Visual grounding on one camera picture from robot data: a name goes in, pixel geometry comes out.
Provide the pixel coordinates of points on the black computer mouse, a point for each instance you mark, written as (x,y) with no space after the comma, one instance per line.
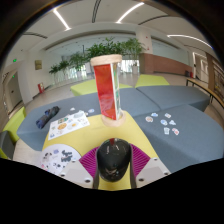
(113,160)

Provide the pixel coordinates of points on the golden wall plaque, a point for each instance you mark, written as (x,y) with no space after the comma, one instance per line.
(38,64)

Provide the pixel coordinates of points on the small sticker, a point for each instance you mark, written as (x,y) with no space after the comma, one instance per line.
(175,131)
(172,122)
(167,115)
(154,115)
(149,119)
(163,122)
(166,130)

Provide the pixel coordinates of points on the round white puppy mouse pad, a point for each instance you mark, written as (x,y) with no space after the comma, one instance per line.
(58,156)

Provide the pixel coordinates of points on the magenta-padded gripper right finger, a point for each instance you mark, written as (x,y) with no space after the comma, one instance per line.
(141,163)

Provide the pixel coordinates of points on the red liquid timer wooden ends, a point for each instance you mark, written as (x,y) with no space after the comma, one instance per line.
(106,90)

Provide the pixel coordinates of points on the folded dark blue umbrella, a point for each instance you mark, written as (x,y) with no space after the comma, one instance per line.
(47,117)

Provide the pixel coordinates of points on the lime green bench seat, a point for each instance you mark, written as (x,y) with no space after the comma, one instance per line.
(15,123)

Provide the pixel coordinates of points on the white sticker sheet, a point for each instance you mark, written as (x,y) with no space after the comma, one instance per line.
(68,126)

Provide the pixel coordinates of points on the red fire extinguisher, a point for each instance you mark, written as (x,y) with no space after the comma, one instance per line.
(40,88)

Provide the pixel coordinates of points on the large grey ottoman seat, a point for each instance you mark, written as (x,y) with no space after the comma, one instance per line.
(33,133)

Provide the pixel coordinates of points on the ceiling strip lights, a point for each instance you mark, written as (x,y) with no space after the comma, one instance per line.
(60,18)

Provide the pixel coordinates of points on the lime green ottoman seat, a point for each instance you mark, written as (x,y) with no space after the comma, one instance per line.
(83,88)
(151,81)

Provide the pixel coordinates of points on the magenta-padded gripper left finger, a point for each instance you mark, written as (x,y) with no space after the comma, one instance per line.
(87,165)

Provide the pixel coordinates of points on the green exit sign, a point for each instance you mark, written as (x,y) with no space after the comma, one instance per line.
(14,60)

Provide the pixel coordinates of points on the wooden bench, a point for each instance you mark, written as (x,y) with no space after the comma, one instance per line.
(206,91)

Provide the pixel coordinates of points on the row of potted plants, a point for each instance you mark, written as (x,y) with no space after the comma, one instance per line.
(106,48)

